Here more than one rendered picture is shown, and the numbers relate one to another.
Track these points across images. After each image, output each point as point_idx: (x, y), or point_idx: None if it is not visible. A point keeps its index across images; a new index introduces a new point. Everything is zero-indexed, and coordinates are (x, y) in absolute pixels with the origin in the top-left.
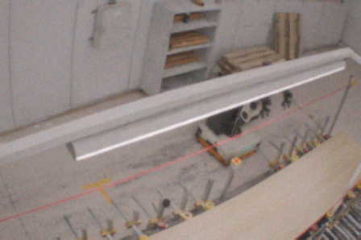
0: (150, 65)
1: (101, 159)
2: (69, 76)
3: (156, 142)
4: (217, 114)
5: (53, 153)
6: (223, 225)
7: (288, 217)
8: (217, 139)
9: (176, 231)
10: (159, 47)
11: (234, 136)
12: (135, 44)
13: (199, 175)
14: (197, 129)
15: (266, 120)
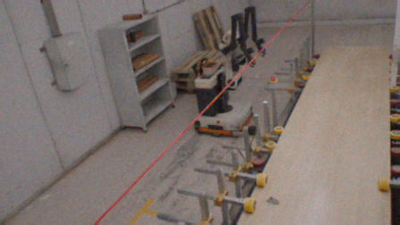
0: (123, 97)
1: (130, 189)
2: (48, 133)
3: (168, 151)
4: (207, 96)
5: (70, 216)
6: (309, 135)
7: (358, 105)
8: (218, 118)
9: (278, 160)
10: (124, 74)
11: (228, 111)
12: (100, 82)
13: (224, 153)
14: (195, 123)
15: (238, 97)
